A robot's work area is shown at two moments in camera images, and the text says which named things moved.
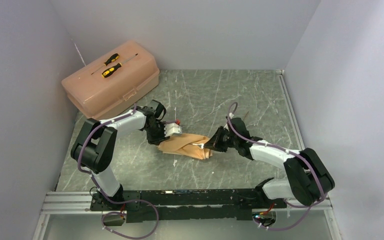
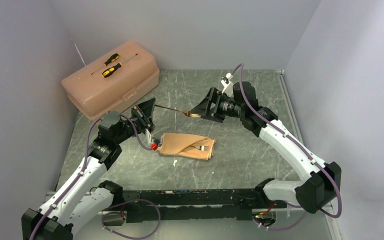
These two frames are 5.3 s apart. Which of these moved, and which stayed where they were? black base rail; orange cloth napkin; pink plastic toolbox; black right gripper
Moved: black right gripper
Stayed: orange cloth napkin; pink plastic toolbox; black base rail
